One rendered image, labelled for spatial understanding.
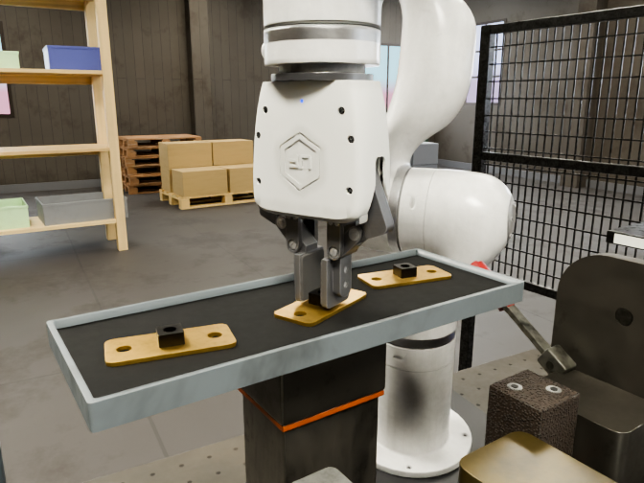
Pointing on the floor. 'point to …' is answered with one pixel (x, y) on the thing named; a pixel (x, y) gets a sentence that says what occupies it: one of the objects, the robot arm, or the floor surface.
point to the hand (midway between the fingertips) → (322, 275)
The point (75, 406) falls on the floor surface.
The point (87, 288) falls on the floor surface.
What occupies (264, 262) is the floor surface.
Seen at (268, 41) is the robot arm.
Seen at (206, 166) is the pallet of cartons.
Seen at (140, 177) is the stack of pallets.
